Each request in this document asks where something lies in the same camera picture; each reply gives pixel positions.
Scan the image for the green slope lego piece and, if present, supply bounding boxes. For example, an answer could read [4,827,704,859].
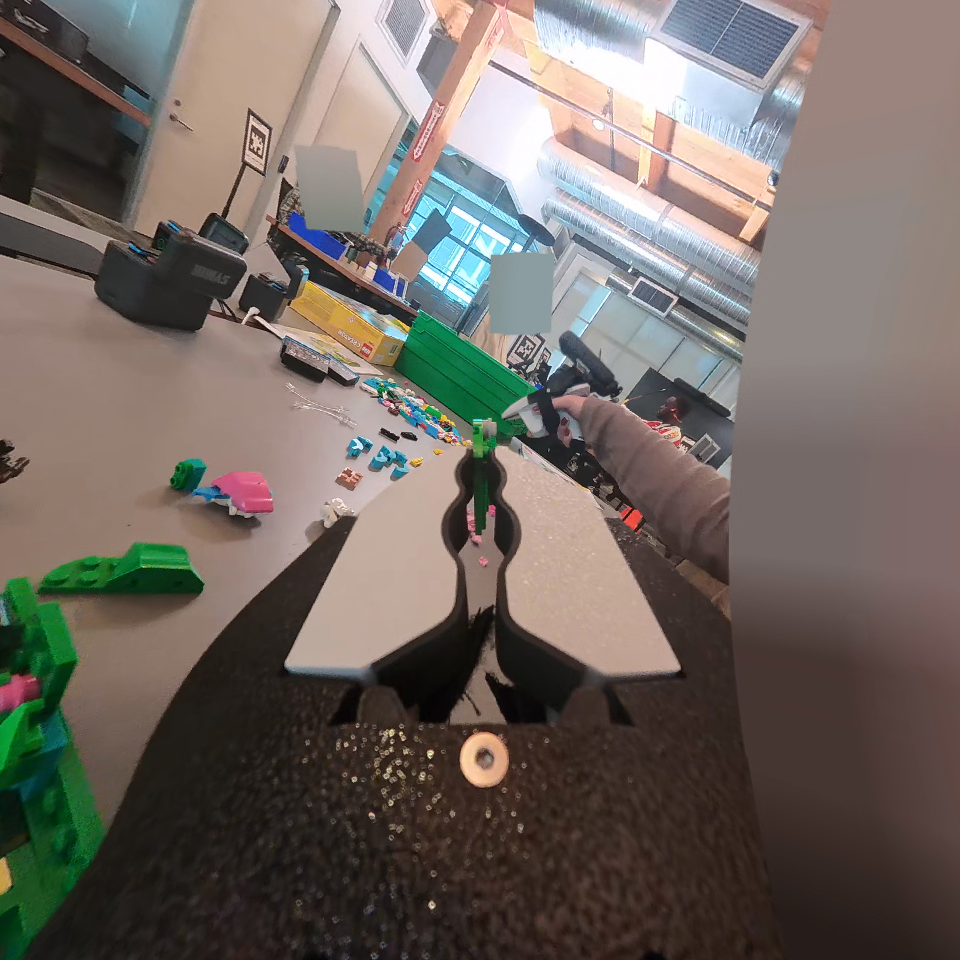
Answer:
[39,542,205,597]

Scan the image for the wooden desk with bins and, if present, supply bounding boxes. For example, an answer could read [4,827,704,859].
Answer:
[266,213,421,320]

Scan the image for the pile of mixed lego pieces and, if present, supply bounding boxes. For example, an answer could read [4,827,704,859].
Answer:
[360,375,466,451]

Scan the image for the green lego brick build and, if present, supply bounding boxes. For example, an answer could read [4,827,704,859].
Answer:
[0,576,106,942]

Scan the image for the silver air ducts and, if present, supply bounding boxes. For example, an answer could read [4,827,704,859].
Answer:
[534,0,815,327]

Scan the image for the person's right forearm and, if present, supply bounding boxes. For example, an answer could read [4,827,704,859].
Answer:
[581,397,732,586]

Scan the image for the black flat device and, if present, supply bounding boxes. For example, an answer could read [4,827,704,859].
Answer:
[198,212,251,256]

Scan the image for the green lego plate assembly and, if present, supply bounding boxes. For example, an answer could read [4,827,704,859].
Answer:
[468,417,502,537]

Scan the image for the white door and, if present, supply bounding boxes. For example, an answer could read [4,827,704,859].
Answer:
[131,0,339,241]

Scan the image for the pink teal lego animal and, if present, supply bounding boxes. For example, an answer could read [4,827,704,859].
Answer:
[171,457,275,519]

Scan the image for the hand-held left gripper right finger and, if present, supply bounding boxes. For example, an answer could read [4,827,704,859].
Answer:
[495,447,684,687]

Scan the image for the wooden desk dark frame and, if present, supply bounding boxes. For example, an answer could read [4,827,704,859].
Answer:
[0,15,155,219]

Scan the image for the group of azure curved pieces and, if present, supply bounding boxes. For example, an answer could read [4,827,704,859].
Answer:
[345,435,425,481]

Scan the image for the small dark grey charger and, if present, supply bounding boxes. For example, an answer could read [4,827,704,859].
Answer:
[238,262,310,324]

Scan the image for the black cardboard box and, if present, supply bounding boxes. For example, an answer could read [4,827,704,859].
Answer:
[0,0,91,65]

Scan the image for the large dark grey charging case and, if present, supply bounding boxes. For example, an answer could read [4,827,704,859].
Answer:
[95,221,249,331]

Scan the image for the tag sign on stand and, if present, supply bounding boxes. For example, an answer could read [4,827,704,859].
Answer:
[221,108,273,222]

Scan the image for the person's right hand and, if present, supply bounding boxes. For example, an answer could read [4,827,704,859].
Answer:
[553,395,603,451]

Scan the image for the wooden column red signs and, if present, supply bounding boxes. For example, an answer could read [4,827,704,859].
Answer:
[367,0,511,245]

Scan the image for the instruction booklet green picture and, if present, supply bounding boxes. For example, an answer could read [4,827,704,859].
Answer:
[277,324,385,376]

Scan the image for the stack of green storage bins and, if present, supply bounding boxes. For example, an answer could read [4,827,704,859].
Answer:
[393,309,537,430]

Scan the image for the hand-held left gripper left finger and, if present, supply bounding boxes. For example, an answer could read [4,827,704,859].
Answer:
[285,447,470,685]

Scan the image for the yellow lego box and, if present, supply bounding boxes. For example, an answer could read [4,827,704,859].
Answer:
[288,281,412,367]

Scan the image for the blue storage bin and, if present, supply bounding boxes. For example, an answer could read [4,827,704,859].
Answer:
[288,212,354,260]

